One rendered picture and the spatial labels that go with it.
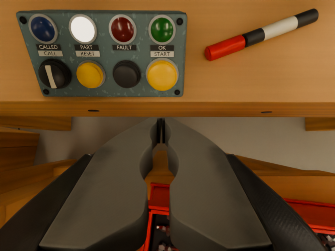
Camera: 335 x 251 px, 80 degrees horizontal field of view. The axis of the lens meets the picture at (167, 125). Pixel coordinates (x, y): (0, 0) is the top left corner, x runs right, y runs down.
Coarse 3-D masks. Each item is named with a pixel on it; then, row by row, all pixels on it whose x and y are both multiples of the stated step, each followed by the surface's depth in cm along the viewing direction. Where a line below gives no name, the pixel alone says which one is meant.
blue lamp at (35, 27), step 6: (36, 18) 17; (42, 18) 17; (36, 24) 17; (42, 24) 17; (48, 24) 17; (36, 30) 18; (42, 30) 18; (48, 30) 18; (36, 36) 18; (42, 36) 18; (48, 36) 18
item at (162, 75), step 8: (152, 64) 19; (160, 64) 19; (168, 64) 19; (152, 72) 19; (160, 72) 19; (168, 72) 19; (176, 72) 19; (152, 80) 19; (160, 80) 19; (168, 80) 19; (160, 88) 20; (168, 88) 20
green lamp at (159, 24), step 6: (162, 18) 17; (156, 24) 18; (162, 24) 17; (168, 24) 18; (156, 30) 18; (162, 30) 18; (168, 30) 18; (156, 36) 18; (162, 36) 18; (168, 36) 18
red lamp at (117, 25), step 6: (120, 18) 17; (126, 18) 17; (114, 24) 18; (120, 24) 17; (126, 24) 17; (114, 30) 18; (120, 30) 18; (126, 30) 18; (132, 30) 18; (114, 36) 18; (120, 36) 18; (126, 36) 18; (132, 36) 18
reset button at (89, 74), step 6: (84, 66) 19; (90, 66) 19; (96, 66) 19; (78, 72) 19; (84, 72) 19; (90, 72) 19; (96, 72) 19; (102, 72) 20; (78, 78) 19; (84, 78) 19; (90, 78) 19; (96, 78) 19; (102, 78) 20; (84, 84) 19; (90, 84) 19; (96, 84) 19
